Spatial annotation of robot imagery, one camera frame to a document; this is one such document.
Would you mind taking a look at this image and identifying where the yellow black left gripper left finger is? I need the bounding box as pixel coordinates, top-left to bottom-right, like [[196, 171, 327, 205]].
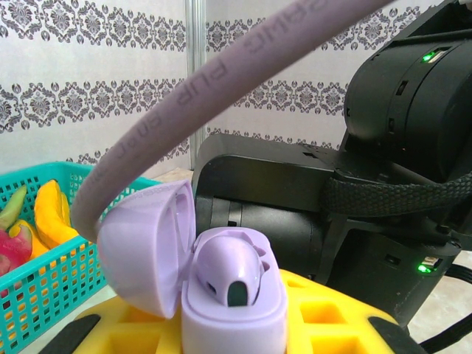
[[62, 294, 185, 354]]

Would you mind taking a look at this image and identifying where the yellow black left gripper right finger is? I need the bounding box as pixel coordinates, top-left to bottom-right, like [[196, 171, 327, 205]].
[[278, 268, 428, 354]]

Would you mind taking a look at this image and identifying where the purple earbud charging case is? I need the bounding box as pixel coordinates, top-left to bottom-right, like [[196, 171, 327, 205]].
[[96, 179, 288, 354]]

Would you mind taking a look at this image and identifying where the purple wireless earbud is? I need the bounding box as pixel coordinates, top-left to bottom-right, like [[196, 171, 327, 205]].
[[193, 235, 267, 308]]

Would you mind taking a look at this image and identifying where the teal plastic mesh basket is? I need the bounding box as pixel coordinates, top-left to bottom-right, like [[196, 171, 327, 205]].
[[0, 162, 158, 350]]

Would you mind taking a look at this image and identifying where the yellow banana bunch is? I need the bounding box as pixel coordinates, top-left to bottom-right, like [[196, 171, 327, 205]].
[[34, 179, 81, 251]]

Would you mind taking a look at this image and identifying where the pink dragon fruit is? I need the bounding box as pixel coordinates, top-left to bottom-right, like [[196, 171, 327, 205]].
[[0, 183, 36, 281]]

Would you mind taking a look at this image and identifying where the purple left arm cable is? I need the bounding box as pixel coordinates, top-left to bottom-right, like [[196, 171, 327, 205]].
[[70, 0, 398, 243]]

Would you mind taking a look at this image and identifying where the aluminium frame post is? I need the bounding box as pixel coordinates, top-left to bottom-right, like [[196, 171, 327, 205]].
[[186, 0, 208, 173]]

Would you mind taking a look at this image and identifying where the black braided cable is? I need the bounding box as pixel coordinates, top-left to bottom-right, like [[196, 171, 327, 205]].
[[323, 167, 472, 218]]

